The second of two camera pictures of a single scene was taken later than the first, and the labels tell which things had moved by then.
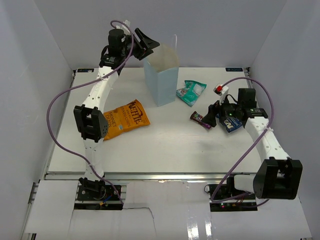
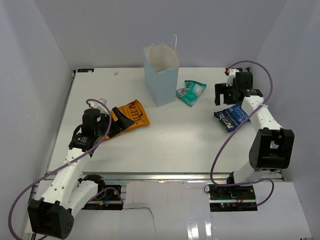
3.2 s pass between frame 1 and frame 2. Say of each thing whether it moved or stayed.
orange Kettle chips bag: stayed
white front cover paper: stayed
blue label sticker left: stayed
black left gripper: moved
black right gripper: moved
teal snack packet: stayed
